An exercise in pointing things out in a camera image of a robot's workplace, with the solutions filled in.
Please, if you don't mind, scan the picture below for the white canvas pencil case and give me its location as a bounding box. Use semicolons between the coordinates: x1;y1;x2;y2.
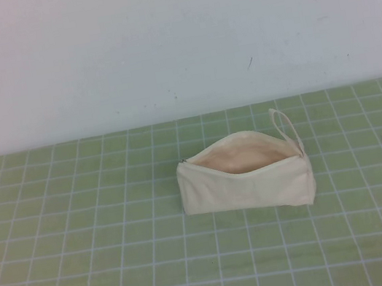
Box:
168;103;316;229

